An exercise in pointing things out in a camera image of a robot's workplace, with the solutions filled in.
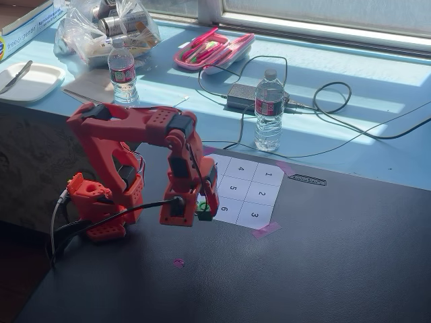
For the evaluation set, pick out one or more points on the pink pencil case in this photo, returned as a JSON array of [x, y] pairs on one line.
[[215, 57]]

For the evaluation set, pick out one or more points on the silver drink can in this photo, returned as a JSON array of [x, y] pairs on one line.
[[118, 25], [102, 8]]

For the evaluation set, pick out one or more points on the silver table knife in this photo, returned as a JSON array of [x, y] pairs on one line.
[[18, 74]]

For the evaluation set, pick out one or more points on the white window frame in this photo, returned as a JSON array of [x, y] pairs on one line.
[[303, 20]]

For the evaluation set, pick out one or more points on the black patterned sticker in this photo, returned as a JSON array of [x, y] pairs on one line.
[[308, 180]]

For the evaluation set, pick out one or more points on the cardboard detergent box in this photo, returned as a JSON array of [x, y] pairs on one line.
[[27, 23]]

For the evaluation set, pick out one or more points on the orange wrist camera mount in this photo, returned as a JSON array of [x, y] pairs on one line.
[[166, 215]]

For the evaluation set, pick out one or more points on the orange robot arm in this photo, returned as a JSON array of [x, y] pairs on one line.
[[97, 134]]

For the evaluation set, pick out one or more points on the clear water bottle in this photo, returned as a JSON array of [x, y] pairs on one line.
[[124, 77], [268, 111]]

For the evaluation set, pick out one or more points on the small pink tape mark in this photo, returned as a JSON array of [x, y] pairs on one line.
[[178, 263]]

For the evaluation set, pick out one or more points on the clear plastic bag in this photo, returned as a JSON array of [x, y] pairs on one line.
[[81, 30]]

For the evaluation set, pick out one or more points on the pink marker pen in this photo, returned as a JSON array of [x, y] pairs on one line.
[[205, 36]]

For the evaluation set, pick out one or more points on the green cube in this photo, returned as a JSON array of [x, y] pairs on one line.
[[205, 212]]

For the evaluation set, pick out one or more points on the pink tape strip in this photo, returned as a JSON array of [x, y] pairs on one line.
[[266, 230], [208, 151], [284, 168]]

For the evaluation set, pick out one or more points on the white numbered grid paper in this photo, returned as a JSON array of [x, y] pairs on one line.
[[249, 188]]

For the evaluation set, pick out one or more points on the black power adapter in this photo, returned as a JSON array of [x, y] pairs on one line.
[[240, 94]]

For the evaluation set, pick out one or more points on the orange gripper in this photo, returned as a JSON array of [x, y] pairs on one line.
[[211, 188]]

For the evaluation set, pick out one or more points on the white square plate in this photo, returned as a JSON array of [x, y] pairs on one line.
[[33, 82]]

